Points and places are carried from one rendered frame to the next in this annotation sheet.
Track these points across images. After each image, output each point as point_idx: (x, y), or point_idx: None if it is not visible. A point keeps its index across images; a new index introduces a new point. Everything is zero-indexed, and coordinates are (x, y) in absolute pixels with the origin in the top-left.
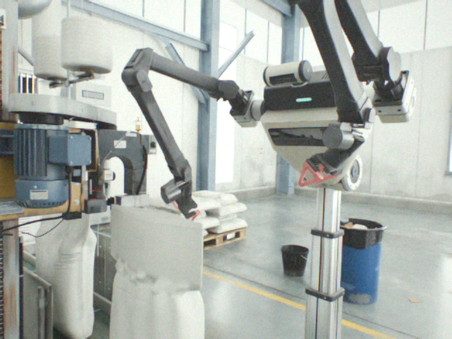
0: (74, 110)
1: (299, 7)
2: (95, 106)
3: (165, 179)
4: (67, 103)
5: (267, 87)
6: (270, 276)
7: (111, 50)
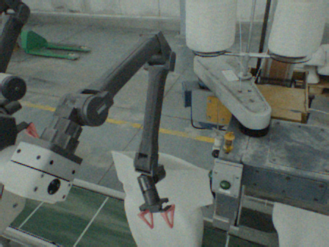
0: (197, 72)
1: (23, 26)
2: (214, 81)
3: None
4: (194, 64)
5: (8, 115)
6: None
7: (186, 29)
